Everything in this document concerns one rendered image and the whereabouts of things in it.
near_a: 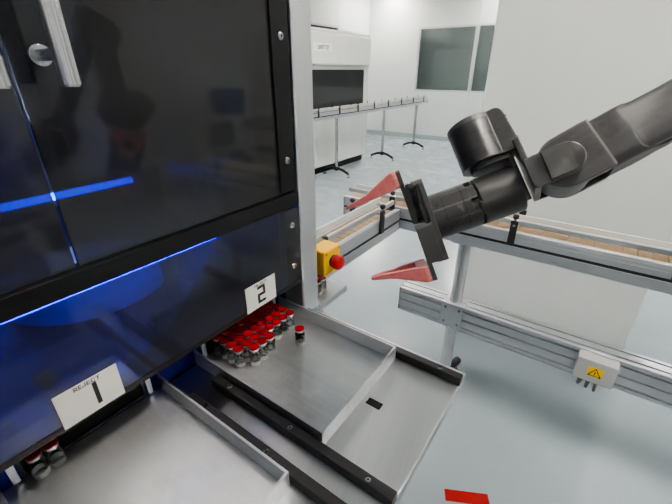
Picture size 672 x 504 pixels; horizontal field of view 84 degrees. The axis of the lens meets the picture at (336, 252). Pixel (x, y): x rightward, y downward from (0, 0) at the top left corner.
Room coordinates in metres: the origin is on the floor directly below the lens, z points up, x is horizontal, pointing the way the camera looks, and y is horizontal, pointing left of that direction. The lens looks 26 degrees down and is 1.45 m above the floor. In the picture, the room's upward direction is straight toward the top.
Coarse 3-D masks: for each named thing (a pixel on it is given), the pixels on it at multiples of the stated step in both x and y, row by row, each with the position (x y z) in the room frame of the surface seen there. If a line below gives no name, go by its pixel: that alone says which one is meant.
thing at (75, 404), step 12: (108, 372) 0.42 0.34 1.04; (84, 384) 0.40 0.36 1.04; (108, 384) 0.42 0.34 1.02; (120, 384) 0.43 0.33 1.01; (60, 396) 0.37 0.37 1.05; (72, 396) 0.38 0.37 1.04; (84, 396) 0.39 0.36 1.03; (108, 396) 0.41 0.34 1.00; (60, 408) 0.37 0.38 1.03; (72, 408) 0.38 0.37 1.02; (84, 408) 0.39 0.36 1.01; (96, 408) 0.40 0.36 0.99; (72, 420) 0.37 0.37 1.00
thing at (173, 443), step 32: (160, 384) 0.54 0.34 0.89; (128, 416) 0.48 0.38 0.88; (160, 416) 0.48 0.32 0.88; (192, 416) 0.48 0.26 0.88; (96, 448) 0.41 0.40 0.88; (128, 448) 0.41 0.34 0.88; (160, 448) 0.41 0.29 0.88; (192, 448) 0.41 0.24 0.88; (224, 448) 0.41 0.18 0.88; (256, 448) 0.39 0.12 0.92; (32, 480) 0.36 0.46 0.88; (64, 480) 0.36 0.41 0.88; (96, 480) 0.36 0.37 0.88; (128, 480) 0.36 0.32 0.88; (160, 480) 0.36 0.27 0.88; (192, 480) 0.36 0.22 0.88; (224, 480) 0.36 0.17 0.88; (256, 480) 0.36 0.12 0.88; (288, 480) 0.35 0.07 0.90
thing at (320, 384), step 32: (320, 320) 0.74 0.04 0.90; (288, 352) 0.65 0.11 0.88; (320, 352) 0.65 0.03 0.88; (352, 352) 0.65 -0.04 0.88; (384, 352) 0.64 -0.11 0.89; (256, 384) 0.55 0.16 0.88; (288, 384) 0.55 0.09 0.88; (320, 384) 0.55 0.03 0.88; (352, 384) 0.55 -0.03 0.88; (288, 416) 0.46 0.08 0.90; (320, 416) 0.48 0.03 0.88
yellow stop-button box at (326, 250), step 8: (320, 240) 0.92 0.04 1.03; (320, 248) 0.87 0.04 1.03; (328, 248) 0.87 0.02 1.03; (336, 248) 0.89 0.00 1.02; (320, 256) 0.85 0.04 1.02; (328, 256) 0.86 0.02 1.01; (320, 264) 0.85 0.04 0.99; (328, 264) 0.86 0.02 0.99; (320, 272) 0.85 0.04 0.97; (328, 272) 0.86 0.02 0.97
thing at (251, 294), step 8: (264, 280) 0.68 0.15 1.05; (272, 280) 0.70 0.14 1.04; (248, 288) 0.65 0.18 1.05; (256, 288) 0.66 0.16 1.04; (272, 288) 0.70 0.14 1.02; (248, 296) 0.65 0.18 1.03; (256, 296) 0.66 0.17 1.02; (264, 296) 0.68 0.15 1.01; (272, 296) 0.70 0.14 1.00; (248, 304) 0.64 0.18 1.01; (256, 304) 0.66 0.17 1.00; (248, 312) 0.64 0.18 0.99
